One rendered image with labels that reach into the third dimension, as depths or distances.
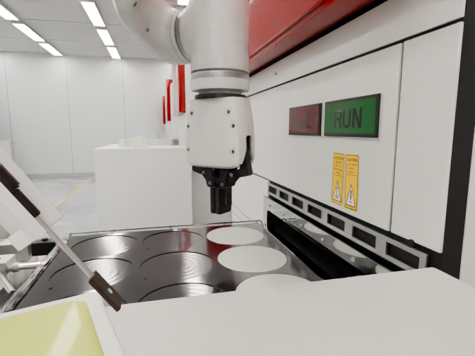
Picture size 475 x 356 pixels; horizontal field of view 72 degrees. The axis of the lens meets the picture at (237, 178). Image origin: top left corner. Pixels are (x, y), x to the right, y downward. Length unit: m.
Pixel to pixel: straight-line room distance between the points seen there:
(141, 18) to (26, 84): 8.35
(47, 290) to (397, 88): 0.44
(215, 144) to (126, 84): 7.99
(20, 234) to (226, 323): 0.13
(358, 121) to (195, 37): 0.24
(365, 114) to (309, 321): 0.26
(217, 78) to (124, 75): 8.02
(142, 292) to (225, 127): 0.23
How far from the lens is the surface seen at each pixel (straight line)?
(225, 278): 0.43
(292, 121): 0.59
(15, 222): 0.20
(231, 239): 0.57
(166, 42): 0.52
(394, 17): 0.40
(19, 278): 0.60
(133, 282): 0.44
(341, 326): 0.23
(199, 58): 0.47
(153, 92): 8.39
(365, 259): 0.41
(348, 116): 0.44
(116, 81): 8.45
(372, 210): 0.41
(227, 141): 0.45
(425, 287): 0.30
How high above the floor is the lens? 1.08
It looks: 8 degrees down
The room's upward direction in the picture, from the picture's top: straight up
